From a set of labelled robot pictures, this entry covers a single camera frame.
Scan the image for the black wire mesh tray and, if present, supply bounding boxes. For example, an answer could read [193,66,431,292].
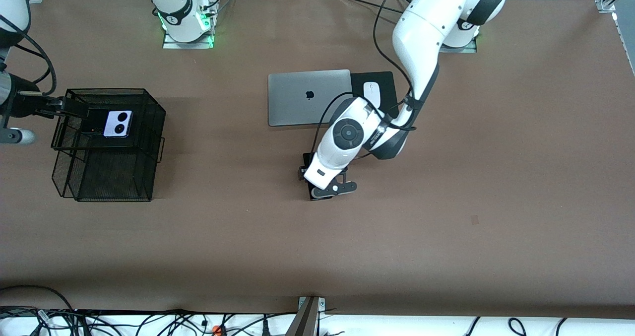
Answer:
[51,88,167,202]

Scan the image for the aluminium profile post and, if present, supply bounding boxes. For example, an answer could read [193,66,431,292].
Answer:
[285,297,320,336]

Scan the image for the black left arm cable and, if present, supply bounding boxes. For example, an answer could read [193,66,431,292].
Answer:
[312,0,420,158]

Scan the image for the white computer mouse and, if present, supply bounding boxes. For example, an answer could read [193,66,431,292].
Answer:
[363,81,382,109]

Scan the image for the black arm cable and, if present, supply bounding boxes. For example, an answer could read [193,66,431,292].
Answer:
[0,16,58,96]
[312,0,420,158]

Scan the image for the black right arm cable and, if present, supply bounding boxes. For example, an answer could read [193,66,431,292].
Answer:
[0,16,58,96]

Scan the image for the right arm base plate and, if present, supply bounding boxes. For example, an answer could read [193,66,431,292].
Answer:
[163,27,215,50]

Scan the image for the black looped floor cable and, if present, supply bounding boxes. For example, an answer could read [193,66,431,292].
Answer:
[0,284,75,313]

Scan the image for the silver laptop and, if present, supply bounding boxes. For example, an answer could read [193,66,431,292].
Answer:
[268,69,354,127]

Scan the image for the tall black slab phone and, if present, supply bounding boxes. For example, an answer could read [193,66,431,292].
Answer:
[303,152,330,201]

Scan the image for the white flip phone round lenses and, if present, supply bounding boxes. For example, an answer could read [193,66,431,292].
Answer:
[103,110,134,138]

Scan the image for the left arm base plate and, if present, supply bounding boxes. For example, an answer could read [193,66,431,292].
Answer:
[439,37,478,54]

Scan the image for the dark flip phone twin lenses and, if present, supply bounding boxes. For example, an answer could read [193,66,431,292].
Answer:
[79,108,106,136]

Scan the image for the black mouse pad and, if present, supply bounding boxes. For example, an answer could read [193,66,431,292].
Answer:
[350,71,400,121]

